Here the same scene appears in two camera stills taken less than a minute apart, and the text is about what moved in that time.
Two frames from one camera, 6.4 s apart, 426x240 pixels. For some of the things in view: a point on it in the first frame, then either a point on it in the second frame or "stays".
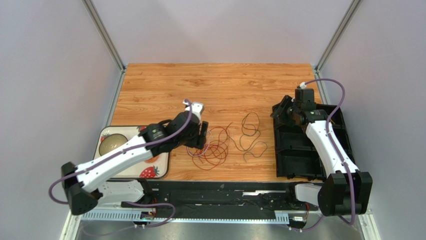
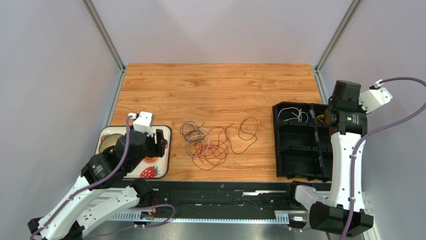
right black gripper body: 286,108 -> 331,118
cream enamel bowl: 111,141 stays
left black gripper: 199,141 -> 158,149
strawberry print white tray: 156,167 stays
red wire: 215,152 stays
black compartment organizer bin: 296,155 stays
